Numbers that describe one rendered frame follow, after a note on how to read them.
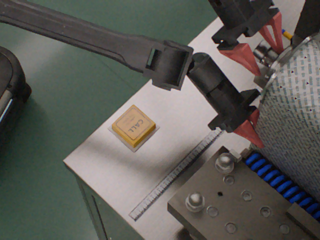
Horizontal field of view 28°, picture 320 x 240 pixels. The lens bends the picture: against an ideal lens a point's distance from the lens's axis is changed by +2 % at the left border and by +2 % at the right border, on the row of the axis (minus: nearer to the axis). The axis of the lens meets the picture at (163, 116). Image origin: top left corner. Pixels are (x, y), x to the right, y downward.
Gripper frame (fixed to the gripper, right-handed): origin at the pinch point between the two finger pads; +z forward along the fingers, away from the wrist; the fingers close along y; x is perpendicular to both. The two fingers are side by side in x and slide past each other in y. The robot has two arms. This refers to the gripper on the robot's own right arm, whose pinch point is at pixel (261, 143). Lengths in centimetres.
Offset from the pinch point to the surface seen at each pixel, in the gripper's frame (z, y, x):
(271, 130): -3.3, 0.3, 7.8
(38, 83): -29, -3, -139
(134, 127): -14.2, 10.5, -24.5
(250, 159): 1.6, 3.0, -2.0
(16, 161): -13, 24, -130
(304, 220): 13.9, 5.5, 5.8
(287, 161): 4.3, 0.3, 4.6
